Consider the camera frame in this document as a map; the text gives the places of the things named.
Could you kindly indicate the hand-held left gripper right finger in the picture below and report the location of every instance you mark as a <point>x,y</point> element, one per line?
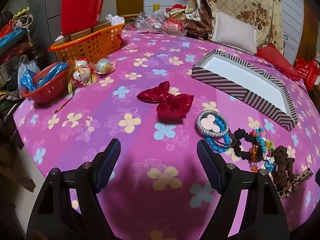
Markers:
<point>209,167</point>

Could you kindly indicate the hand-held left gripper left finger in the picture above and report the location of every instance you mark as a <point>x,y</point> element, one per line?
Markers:
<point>108,161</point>

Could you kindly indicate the leopard print brown scrunchie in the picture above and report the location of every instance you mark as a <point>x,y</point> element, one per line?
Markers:
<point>281,170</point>

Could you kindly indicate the red satin bow headband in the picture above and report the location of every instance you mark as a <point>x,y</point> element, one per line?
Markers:
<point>175,102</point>

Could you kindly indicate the striped cardboard box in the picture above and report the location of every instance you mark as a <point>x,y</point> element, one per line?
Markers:
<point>217,80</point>

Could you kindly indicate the black scrunchie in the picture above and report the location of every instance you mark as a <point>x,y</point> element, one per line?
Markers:
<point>240,152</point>

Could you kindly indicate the thin red stick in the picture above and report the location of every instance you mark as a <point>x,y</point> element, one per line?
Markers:
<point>63,105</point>

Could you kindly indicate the yellow measuring tape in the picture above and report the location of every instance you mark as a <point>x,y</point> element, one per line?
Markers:
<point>70,85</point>

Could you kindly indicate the wrapped toy eggs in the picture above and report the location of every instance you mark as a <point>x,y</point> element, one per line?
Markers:
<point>82,74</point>

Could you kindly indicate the red plastic basket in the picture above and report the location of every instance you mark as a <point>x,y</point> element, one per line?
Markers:
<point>50,90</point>

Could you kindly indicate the white ball ornament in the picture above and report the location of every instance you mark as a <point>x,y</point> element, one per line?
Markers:
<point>81,63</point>

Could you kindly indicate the blue foil wrapper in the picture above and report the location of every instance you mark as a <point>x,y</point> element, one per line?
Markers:
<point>53,68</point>

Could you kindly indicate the orange plastic basket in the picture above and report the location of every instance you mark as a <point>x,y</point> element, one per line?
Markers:
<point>95,45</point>

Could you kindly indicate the white plastic bag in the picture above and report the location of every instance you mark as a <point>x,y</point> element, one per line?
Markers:
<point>27,67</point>

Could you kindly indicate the red ruffled cushion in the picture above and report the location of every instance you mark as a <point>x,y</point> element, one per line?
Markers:
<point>275,60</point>

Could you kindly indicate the brown cardboard box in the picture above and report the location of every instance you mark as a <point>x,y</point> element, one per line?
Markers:
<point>101,26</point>
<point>80,34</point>

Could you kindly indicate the red shopping bag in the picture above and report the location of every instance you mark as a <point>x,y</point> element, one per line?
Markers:
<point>306,72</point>

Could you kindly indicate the white pillow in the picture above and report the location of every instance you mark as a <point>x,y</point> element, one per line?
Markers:
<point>233,31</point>

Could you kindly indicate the white crumpled tissue paper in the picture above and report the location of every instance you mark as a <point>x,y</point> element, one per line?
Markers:
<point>115,19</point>

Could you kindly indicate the brown patterned cloth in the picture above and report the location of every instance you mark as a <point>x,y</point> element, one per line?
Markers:
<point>200,25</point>

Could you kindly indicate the bag of red packets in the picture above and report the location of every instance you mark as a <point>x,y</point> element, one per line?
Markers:
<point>173,27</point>

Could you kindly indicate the clear plastic bag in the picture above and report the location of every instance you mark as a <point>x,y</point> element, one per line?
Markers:
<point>150,20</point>

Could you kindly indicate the pile of clothes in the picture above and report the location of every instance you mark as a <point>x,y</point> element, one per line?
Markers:
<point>15,40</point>

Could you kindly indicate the red gift bag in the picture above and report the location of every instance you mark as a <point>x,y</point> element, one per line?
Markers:
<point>80,10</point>

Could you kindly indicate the red plush doll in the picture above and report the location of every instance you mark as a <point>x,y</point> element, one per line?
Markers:
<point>177,11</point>

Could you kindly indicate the yellow cylinder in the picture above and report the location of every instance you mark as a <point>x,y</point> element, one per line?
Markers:
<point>156,7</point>

